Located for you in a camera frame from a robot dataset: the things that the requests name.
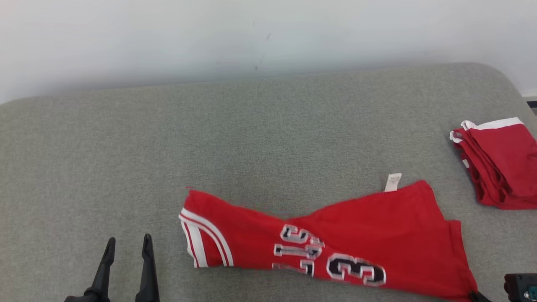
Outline red shorts with white stripe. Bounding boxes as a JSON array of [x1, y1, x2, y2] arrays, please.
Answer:
[[450, 117, 537, 210]]

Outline grey fabric sofa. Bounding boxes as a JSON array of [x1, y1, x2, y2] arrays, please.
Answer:
[[0, 62, 537, 302]]

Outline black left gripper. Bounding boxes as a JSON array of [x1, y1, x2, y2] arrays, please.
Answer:
[[63, 234, 160, 302]]

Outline red Bulls basketball jersey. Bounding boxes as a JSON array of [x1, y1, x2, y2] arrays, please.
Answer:
[[179, 173, 480, 302]]

